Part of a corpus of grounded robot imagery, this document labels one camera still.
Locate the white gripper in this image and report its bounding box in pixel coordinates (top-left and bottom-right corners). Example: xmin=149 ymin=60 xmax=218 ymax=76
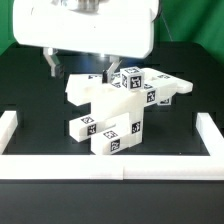
xmin=13 ymin=0 xmax=160 ymax=83

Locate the white chair back frame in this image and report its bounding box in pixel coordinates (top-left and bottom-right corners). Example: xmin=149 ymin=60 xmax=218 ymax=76
xmin=66 ymin=68 xmax=193 ymax=108

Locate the white chair seat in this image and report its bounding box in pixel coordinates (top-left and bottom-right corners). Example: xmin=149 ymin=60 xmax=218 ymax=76
xmin=91 ymin=93 xmax=145 ymax=145

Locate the white nut cube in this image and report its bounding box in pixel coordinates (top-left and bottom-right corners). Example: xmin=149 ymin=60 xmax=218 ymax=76
xmin=120 ymin=67 xmax=145 ymax=91
xmin=157 ymin=97 xmax=172 ymax=106

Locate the white U-shaped fence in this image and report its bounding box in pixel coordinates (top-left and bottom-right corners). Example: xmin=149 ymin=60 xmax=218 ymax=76
xmin=0 ymin=111 xmax=224 ymax=180

